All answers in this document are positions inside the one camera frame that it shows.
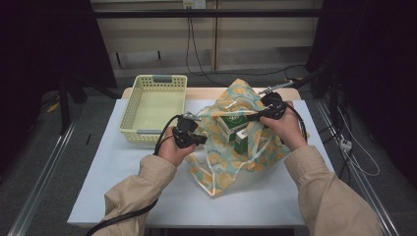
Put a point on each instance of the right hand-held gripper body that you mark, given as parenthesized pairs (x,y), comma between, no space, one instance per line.
(275,106)

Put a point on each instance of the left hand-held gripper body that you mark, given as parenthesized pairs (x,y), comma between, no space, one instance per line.
(186,129)

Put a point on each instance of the square green white box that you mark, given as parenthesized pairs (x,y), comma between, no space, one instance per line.
(231,126)

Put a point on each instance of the orange print cloth bag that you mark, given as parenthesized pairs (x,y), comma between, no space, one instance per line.
(223,164)

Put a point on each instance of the pale yellow plastic basket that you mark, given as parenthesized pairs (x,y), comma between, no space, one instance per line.
(154,108)

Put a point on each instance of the person's left hand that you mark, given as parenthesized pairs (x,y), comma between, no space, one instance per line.
(172,150)

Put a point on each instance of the person's right hand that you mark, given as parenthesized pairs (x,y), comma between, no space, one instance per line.
(288,129)

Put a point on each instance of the wooden table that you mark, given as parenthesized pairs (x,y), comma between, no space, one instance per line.
(203,92)

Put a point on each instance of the black metal stand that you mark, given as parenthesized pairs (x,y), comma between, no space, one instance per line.
(65,105)
(332,95)

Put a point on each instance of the white power strip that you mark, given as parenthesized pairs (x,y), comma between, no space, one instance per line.
(346,144)

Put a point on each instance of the white table mat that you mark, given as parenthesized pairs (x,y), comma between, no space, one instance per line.
(108,170)

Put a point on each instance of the black horizontal bar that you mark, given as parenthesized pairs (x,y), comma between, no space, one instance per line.
(229,13)

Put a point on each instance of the metal floor rail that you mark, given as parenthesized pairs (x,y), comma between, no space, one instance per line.
(364,183)
(42,177)

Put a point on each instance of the white wall socket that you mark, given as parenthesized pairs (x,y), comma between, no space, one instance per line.
(194,4)

